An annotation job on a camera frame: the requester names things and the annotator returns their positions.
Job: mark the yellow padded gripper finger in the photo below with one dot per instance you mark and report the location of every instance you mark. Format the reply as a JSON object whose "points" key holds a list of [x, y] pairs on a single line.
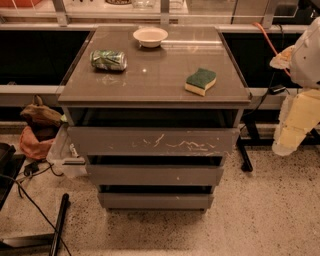
{"points": [[283, 59], [299, 114]]}

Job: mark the grey top drawer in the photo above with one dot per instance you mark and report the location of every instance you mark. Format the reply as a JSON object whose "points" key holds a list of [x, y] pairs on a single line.
{"points": [[133, 141]]}

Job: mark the grey drawer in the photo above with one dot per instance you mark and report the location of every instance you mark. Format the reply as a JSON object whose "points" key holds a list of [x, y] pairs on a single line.
{"points": [[133, 141], [155, 201], [154, 175]]}

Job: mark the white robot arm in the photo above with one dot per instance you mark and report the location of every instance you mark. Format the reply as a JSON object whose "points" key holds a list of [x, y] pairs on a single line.
{"points": [[305, 67]]}

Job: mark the grey drawer cabinet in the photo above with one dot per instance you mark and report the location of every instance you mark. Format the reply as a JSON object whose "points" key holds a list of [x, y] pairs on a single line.
{"points": [[150, 93]]}

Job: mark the grey bottom drawer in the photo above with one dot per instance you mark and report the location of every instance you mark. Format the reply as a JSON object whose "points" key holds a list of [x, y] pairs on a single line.
{"points": [[155, 201]]}

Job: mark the grey middle drawer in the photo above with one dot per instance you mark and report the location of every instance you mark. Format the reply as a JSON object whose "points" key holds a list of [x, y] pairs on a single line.
{"points": [[154, 175]]}

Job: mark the black power adapter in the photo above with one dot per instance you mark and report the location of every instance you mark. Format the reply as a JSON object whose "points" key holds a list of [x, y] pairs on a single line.
{"points": [[274, 90]]}

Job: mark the black table leg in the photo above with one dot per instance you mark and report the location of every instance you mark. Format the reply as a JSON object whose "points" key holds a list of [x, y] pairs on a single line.
{"points": [[254, 140]]}

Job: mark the green yellow sponge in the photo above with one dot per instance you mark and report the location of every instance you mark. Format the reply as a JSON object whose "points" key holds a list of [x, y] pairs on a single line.
{"points": [[201, 81]]}

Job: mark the white bowl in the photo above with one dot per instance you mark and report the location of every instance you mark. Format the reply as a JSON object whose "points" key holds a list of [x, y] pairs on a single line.
{"points": [[150, 37]]}

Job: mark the crushed green soda can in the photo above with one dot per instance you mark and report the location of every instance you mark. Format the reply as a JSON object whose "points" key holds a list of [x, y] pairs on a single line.
{"points": [[108, 60]]}

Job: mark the clear plastic bag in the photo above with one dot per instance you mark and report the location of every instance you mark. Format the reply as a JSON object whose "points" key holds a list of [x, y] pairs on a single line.
{"points": [[64, 156]]}

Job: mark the pink cloth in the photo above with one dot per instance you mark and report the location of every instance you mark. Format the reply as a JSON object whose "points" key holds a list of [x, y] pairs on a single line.
{"points": [[32, 147]]}

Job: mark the black metal floor leg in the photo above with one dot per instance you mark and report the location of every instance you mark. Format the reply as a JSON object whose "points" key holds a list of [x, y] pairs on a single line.
{"points": [[59, 225]]}

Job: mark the black box at left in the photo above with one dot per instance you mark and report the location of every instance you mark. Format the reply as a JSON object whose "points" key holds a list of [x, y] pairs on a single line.
{"points": [[10, 165]]}

